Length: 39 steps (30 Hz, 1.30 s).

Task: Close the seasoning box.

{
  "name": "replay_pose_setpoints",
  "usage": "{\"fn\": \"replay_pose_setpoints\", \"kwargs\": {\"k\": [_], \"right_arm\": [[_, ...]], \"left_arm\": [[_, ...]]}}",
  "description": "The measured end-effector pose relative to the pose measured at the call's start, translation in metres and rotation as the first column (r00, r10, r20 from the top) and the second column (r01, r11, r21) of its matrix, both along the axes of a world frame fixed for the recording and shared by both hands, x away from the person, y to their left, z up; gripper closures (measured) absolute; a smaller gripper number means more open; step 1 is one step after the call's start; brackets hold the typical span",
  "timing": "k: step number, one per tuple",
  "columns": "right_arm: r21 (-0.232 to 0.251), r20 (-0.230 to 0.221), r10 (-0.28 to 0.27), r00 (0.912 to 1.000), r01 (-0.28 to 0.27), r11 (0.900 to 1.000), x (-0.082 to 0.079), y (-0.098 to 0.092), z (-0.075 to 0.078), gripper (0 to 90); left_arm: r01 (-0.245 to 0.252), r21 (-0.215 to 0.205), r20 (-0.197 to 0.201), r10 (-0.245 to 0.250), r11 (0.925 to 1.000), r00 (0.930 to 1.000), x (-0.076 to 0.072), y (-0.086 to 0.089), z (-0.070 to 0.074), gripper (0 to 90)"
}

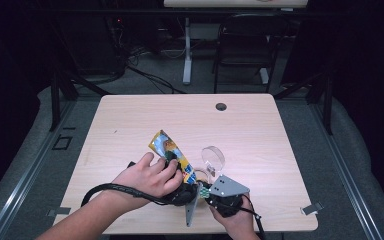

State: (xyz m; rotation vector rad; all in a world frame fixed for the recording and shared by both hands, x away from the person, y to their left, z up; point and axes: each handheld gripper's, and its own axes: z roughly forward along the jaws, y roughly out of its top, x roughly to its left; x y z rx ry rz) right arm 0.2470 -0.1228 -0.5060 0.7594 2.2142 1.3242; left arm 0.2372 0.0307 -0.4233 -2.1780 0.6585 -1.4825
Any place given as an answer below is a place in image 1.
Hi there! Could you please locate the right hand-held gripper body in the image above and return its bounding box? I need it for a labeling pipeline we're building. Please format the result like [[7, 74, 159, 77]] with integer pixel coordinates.
[[208, 174, 251, 218]]

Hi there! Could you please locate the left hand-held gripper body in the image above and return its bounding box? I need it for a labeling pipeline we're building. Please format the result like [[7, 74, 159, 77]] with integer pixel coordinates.
[[166, 182, 201, 228]]

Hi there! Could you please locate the clear glass cup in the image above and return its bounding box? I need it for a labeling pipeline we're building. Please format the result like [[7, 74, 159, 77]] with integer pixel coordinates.
[[193, 145, 226, 188]]

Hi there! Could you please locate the yellow spout pouch green cap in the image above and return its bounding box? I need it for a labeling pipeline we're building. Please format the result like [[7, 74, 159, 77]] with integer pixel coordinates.
[[148, 129, 210, 200]]

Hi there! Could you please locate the person's right hand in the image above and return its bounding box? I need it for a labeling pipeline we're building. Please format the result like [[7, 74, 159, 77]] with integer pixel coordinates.
[[209, 196, 256, 233]]

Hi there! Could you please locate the person's left hand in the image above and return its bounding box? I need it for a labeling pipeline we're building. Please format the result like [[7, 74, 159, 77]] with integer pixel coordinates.
[[111, 152, 184, 199]]

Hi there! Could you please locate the grey tape piece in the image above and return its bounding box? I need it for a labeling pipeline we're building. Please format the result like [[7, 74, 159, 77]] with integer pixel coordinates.
[[47, 207, 72, 217], [299, 202, 324, 216]]

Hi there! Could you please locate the white desk leg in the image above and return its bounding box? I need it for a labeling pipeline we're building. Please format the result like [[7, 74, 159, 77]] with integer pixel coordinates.
[[259, 68, 270, 85], [182, 17, 193, 85]]

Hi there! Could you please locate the black metal stand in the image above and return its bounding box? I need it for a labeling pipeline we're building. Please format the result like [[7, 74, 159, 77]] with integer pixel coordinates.
[[273, 71, 334, 136], [48, 71, 111, 132]]

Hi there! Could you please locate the black metal chair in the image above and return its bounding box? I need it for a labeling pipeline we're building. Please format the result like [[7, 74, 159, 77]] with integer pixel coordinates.
[[212, 13, 293, 94]]

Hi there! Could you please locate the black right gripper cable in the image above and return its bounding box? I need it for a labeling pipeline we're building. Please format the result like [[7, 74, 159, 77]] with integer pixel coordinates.
[[238, 206, 267, 240]]

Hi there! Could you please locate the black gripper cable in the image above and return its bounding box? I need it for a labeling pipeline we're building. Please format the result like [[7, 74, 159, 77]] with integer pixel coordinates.
[[238, 206, 267, 240], [80, 182, 181, 208]]

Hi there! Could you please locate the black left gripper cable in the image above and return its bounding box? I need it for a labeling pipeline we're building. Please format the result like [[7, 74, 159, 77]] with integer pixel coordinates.
[[80, 182, 181, 208]]

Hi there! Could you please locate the metal floor rail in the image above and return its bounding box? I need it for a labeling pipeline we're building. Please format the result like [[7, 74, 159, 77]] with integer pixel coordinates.
[[0, 99, 78, 240], [308, 99, 384, 240]]

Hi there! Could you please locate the black floor cable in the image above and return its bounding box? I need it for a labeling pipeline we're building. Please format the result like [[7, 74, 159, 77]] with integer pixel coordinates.
[[126, 64, 186, 95]]

